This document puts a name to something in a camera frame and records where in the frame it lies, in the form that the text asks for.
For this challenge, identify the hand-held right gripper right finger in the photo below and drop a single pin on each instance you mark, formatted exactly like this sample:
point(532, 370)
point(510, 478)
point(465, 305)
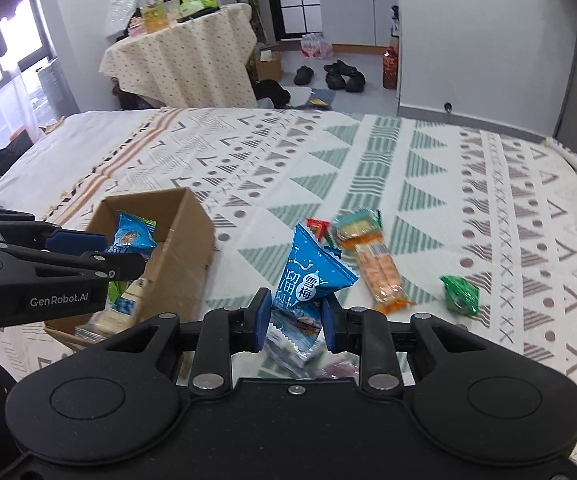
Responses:
point(331, 325)

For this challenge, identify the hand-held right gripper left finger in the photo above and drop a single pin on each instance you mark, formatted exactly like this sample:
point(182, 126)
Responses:
point(263, 320)

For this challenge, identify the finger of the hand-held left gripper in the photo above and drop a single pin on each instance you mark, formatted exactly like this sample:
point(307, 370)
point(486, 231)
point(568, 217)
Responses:
point(76, 243)
point(123, 265)

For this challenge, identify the blue pyramid snack packet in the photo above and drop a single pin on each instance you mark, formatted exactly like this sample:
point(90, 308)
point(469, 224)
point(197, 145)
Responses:
point(308, 280)

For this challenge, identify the brown cardboard box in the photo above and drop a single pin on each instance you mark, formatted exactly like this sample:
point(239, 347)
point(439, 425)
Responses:
point(188, 260)

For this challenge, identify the white long snack packet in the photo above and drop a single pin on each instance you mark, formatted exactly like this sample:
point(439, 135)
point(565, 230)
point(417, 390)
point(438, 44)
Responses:
point(123, 305)

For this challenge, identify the clear purple snack packet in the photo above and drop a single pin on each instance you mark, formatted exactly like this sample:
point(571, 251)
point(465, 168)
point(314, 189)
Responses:
point(341, 370)

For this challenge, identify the orange cracker packet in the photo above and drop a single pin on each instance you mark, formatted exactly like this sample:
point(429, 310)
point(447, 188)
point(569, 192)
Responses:
point(383, 275)

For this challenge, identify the white bed sheet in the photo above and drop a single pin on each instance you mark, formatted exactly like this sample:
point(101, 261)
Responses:
point(68, 150)

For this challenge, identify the red candy packet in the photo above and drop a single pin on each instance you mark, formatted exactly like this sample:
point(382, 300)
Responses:
point(318, 226)

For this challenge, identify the dark green snack packet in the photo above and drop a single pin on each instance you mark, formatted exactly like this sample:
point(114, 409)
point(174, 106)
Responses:
point(461, 295)

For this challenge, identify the grey bin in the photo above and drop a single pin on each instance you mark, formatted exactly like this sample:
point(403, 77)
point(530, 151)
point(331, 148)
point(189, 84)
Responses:
point(58, 90)

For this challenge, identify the dark clothes under table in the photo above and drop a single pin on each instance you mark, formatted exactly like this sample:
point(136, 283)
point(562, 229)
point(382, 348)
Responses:
point(128, 97)

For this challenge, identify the printed blanket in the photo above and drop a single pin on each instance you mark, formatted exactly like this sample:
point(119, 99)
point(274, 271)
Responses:
point(418, 185)

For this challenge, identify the dotted cream tablecloth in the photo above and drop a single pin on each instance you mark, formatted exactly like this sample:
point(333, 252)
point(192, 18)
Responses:
point(183, 55)

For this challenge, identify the pink figure toy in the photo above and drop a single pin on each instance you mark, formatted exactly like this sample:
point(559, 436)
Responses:
point(136, 27)

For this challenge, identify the small grey floor cloth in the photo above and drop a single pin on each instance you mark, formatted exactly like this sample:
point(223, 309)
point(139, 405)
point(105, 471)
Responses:
point(321, 99)

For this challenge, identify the black bag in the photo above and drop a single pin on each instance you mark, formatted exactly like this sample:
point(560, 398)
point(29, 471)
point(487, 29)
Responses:
point(271, 92)

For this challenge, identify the clear bottle with yellow liquid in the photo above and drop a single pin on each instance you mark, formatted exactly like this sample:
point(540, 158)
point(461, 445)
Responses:
point(154, 17)

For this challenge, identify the black slipper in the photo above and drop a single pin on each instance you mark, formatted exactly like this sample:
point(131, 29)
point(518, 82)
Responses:
point(334, 80)
point(338, 66)
point(356, 81)
point(303, 76)

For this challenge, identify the small cardboard floor box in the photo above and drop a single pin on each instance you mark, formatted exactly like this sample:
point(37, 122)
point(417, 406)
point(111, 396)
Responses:
point(268, 65)

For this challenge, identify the clear plastic wrapped pack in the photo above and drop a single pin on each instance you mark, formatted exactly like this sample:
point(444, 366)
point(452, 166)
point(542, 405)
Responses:
point(121, 0)

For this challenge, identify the light green box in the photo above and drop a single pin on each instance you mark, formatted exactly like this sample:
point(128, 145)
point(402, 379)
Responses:
point(193, 7)

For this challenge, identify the red label oil bottle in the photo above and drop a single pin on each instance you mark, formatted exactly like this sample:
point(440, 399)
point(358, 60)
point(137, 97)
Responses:
point(391, 67)

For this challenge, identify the black flat item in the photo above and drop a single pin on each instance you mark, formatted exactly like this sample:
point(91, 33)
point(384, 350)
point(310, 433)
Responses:
point(208, 11)

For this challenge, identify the pink plastic bag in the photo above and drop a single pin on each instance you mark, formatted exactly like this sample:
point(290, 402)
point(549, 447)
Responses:
point(316, 46)

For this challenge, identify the dark spray bottle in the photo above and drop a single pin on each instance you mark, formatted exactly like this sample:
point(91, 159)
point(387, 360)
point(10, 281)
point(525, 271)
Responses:
point(395, 20)

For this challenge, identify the white kitchen cabinet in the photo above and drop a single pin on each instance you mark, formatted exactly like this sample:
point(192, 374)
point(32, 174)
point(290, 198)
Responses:
point(348, 10)

